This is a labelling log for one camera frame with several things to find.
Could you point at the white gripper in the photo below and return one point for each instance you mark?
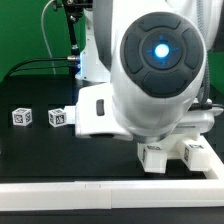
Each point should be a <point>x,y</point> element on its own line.
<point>94,118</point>

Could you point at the white chair seat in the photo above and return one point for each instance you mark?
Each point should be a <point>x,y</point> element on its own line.
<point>174,142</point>

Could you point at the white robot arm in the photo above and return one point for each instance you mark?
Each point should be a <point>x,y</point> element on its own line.
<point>155,52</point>

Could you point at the flat white chair back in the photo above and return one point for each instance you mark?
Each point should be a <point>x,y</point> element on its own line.
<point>70,113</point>

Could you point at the white chair nut cube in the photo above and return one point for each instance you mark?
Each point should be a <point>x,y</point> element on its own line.
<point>22,116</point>

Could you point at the black camera stand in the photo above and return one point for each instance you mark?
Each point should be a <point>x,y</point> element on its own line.
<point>74,10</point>

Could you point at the white obstacle fence wall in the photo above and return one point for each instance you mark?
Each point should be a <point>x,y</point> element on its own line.
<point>206,192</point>

